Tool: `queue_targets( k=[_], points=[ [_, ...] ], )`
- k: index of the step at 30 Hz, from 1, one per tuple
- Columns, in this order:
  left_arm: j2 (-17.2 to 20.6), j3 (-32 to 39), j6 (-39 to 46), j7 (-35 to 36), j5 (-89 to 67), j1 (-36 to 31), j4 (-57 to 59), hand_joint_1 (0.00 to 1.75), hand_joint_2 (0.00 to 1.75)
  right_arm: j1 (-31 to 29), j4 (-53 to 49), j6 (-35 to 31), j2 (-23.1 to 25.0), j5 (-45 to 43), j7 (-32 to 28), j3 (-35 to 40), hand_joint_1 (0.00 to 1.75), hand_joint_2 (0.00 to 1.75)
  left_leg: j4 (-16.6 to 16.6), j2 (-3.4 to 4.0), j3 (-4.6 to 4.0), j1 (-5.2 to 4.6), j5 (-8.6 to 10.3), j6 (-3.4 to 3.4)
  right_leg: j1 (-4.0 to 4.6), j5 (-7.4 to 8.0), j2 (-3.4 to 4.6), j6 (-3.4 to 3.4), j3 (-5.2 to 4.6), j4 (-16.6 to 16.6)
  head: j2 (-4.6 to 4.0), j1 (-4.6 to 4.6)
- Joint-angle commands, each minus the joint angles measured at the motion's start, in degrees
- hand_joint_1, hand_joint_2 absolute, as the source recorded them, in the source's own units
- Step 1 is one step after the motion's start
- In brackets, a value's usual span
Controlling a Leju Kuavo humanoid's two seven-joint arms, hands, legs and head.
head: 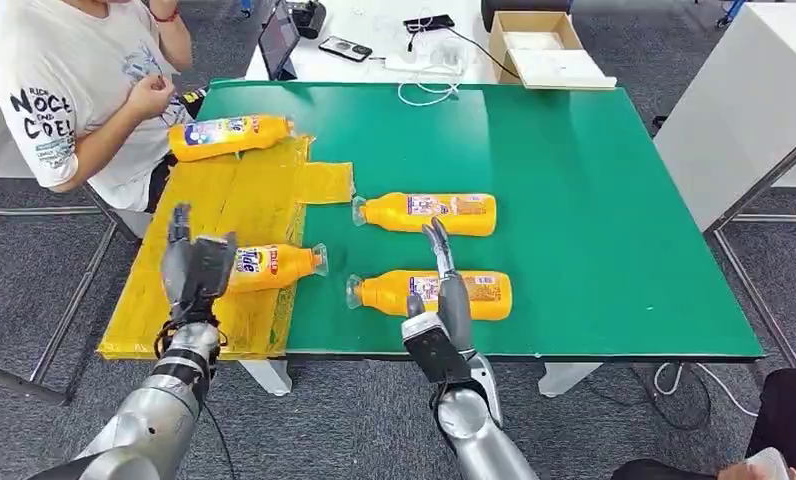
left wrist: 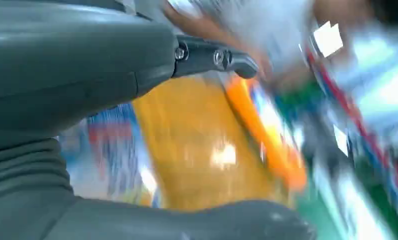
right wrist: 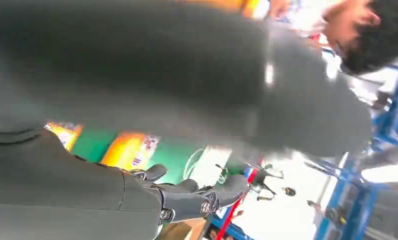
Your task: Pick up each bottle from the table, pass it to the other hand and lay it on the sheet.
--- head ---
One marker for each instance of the black camera device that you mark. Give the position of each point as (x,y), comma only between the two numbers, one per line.
(308,16)

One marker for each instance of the yellow plastic sheet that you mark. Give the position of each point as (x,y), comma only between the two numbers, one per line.
(206,192)

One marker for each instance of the person's right hand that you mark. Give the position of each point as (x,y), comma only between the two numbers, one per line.
(149,96)

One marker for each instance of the person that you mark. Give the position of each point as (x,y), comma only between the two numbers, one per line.
(795,411)
(60,66)

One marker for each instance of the orange detergent bottle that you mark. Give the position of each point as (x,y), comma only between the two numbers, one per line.
(239,136)
(391,213)
(279,265)
(491,298)

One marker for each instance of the red wrist band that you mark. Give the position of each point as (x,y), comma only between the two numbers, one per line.
(165,16)

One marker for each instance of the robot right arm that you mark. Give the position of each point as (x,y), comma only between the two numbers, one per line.
(477,437)

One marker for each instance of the person's hand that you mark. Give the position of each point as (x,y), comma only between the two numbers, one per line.
(732,473)

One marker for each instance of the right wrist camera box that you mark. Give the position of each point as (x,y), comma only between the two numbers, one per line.
(431,344)

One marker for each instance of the white foam board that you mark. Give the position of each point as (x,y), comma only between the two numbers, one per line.
(557,69)

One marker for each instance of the dark tablet on stand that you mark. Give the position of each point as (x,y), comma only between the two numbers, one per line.
(279,40)

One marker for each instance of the white table with steel frame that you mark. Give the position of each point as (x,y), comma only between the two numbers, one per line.
(0,132)
(736,99)

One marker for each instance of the small white object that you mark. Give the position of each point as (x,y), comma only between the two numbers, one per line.
(769,464)

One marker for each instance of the white table leg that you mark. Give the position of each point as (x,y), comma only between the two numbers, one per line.
(564,379)
(269,378)

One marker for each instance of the white power strip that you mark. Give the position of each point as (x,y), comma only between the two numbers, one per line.
(411,64)

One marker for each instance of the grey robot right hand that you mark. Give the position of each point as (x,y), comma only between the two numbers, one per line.
(458,311)

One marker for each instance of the black smartphone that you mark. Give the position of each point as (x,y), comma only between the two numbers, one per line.
(345,48)

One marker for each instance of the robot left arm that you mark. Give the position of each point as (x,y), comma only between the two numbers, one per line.
(146,424)

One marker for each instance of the open cardboard box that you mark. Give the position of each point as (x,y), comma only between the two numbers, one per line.
(537,20)

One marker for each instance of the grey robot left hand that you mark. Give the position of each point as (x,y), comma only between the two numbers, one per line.
(178,272)

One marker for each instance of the green table mat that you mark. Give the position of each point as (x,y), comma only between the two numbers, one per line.
(570,199)

